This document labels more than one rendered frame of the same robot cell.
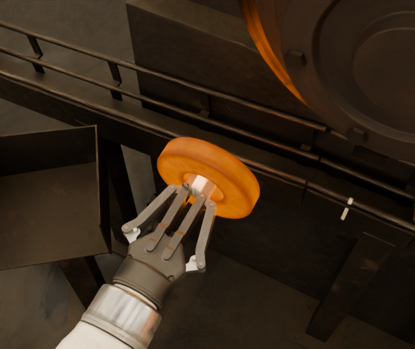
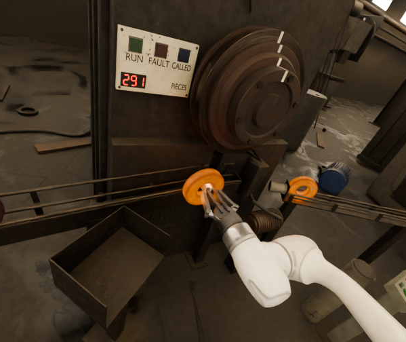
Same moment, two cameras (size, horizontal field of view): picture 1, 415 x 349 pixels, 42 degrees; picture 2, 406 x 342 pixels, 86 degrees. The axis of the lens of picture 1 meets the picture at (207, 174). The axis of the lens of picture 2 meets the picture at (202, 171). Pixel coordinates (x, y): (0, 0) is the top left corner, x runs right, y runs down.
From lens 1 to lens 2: 0.63 m
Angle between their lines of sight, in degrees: 49
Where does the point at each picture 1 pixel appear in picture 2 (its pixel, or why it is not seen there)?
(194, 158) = (209, 174)
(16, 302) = not seen: outside the picture
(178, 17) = (140, 143)
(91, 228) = (146, 254)
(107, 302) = (240, 230)
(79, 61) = not seen: outside the picture
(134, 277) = (234, 218)
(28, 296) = not seen: outside the picture
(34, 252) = (131, 284)
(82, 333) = (247, 245)
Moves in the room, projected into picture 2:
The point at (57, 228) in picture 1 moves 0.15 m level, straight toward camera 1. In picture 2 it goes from (131, 267) to (175, 275)
